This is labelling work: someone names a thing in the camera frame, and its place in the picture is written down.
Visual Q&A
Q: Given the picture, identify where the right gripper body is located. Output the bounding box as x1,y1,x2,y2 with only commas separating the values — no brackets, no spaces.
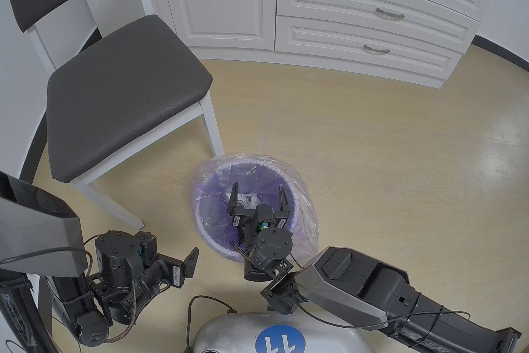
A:
228,206,290,249

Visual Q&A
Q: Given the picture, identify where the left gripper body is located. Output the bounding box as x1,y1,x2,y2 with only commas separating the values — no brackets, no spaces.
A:
142,258,185,296

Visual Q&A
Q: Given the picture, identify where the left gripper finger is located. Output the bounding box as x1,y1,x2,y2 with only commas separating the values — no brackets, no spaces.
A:
180,247,200,280

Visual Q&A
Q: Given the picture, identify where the white printed wrapper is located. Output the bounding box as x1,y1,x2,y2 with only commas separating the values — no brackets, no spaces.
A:
226,190,259,208

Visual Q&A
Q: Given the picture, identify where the purple plastic bag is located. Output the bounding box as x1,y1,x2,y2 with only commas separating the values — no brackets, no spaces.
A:
190,153,320,263

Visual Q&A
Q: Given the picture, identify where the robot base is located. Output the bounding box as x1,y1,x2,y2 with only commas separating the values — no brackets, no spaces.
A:
194,309,368,353

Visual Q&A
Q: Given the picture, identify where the white trash bin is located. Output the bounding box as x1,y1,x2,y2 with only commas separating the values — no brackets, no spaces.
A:
195,162,306,263

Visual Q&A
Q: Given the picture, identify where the white chair dark grey seat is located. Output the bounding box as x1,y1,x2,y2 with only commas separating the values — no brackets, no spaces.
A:
8,0,227,231

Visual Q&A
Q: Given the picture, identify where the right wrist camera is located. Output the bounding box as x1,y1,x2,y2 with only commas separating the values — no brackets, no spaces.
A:
253,204,277,230

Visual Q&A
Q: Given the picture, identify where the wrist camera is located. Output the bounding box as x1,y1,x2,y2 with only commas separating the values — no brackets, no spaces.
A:
253,204,277,230
136,233,160,262

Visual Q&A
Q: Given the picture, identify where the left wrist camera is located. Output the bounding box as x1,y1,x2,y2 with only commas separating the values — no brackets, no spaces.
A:
136,233,160,262

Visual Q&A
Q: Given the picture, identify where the black cable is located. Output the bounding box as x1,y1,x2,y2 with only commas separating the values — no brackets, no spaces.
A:
186,295,236,353

